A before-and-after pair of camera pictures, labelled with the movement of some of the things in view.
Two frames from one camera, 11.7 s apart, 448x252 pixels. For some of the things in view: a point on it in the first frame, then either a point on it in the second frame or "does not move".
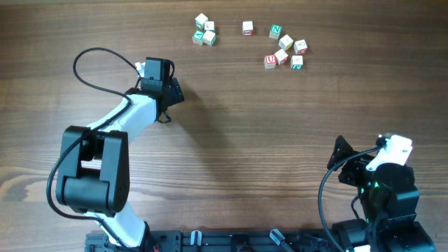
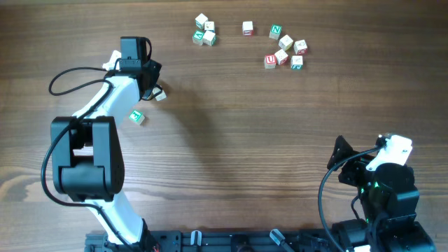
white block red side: [248, 28] does not move
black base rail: [219, 240] does not move
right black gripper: [351, 171] does not move
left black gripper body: [176, 94] → [151, 74]
